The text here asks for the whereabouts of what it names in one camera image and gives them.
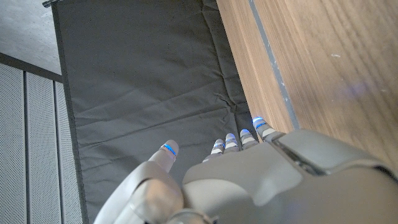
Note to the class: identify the black backdrop cloth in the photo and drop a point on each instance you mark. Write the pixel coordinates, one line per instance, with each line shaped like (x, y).
(140, 77)

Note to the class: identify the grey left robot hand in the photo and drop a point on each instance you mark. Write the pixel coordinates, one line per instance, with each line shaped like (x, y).
(280, 186)

